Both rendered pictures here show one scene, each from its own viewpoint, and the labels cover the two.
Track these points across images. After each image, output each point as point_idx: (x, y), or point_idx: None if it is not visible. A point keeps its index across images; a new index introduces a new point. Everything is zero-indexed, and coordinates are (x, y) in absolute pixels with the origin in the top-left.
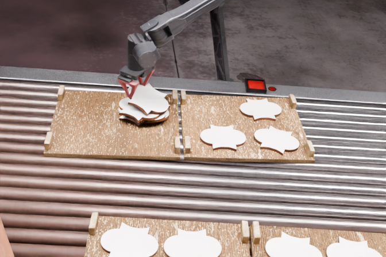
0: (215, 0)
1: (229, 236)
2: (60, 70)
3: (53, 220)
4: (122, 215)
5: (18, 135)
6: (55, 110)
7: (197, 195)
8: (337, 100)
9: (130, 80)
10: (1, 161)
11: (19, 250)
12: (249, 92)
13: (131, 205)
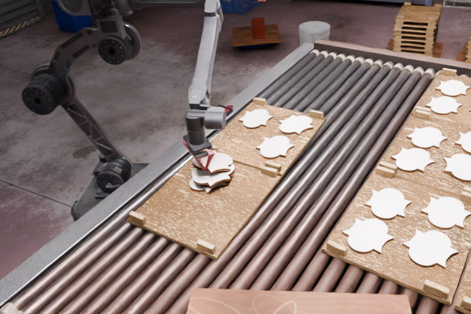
0: (214, 50)
1: (381, 182)
2: (87, 212)
3: (308, 278)
4: (323, 234)
5: (169, 271)
6: (158, 231)
7: (323, 186)
8: (265, 86)
9: (207, 151)
10: None
11: None
12: None
13: (312, 225)
